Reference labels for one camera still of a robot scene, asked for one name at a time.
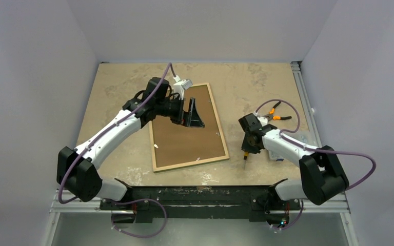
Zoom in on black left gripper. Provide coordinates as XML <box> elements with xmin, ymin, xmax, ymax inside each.
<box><xmin>155</xmin><ymin>95</ymin><xmax>204</xmax><ymax>128</ymax></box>

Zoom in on yellow handled screwdriver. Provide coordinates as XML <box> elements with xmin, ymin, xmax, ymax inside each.
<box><xmin>243</xmin><ymin>152</ymin><xmax>249</xmax><ymax>170</ymax></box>

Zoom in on green wooden picture frame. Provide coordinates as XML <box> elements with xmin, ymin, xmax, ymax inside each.
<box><xmin>148</xmin><ymin>83</ymin><xmax>229</xmax><ymax>172</ymax></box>

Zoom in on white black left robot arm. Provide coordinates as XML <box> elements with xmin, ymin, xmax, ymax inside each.
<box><xmin>56</xmin><ymin>76</ymin><xmax>205</xmax><ymax>210</ymax></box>

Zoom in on clear plastic box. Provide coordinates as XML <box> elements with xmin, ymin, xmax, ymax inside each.
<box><xmin>262</xmin><ymin>130</ymin><xmax>313</xmax><ymax>165</ymax></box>

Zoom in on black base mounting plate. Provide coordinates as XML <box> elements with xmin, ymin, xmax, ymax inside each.
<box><xmin>100</xmin><ymin>185</ymin><xmax>301</xmax><ymax>223</ymax></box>

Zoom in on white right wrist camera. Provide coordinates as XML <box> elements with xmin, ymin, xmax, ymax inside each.
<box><xmin>257</xmin><ymin>116</ymin><xmax>268</xmax><ymax>126</ymax></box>

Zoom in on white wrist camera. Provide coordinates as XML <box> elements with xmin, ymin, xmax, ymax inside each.
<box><xmin>257</xmin><ymin>116</ymin><xmax>268</xmax><ymax>126</ymax></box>
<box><xmin>172</xmin><ymin>75</ymin><xmax>193</xmax><ymax>100</ymax></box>

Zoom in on orange handled pliers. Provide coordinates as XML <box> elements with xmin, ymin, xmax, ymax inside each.
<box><xmin>263</xmin><ymin>101</ymin><xmax>292</xmax><ymax>121</ymax></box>

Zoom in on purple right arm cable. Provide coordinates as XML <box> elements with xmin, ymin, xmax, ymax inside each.
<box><xmin>254</xmin><ymin>99</ymin><xmax>377</xmax><ymax>192</ymax></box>

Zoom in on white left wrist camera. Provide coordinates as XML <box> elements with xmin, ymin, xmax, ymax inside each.
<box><xmin>172</xmin><ymin>75</ymin><xmax>193</xmax><ymax>100</ymax></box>

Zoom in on aluminium right side rail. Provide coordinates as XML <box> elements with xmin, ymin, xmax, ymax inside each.
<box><xmin>290</xmin><ymin>61</ymin><xmax>324</xmax><ymax>147</ymax></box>

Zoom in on aluminium rail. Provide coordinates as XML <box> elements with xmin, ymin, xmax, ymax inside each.
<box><xmin>49</xmin><ymin>189</ymin><xmax>350</xmax><ymax>214</ymax></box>
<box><xmin>290</xmin><ymin>61</ymin><xmax>324</xmax><ymax>147</ymax></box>

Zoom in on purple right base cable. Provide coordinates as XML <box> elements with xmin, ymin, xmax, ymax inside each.
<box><xmin>270</xmin><ymin>200</ymin><xmax>305</xmax><ymax>232</ymax></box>

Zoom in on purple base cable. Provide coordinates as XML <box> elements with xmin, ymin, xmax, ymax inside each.
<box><xmin>110</xmin><ymin>199</ymin><xmax>167</xmax><ymax>239</ymax></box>
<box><xmin>270</xmin><ymin>200</ymin><xmax>305</xmax><ymax>232</ymax></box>

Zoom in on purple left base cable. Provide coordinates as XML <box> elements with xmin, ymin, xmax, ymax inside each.
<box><xmin>110</xmin><ymin>199</ymin><xmax>167</xmax><ymax>239</ymax></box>

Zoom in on aluminium front rail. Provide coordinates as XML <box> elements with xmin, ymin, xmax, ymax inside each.
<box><xmin>49</xmin><ymin>189</ymin><xmax>350</xmax><ymax>214</ymax></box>

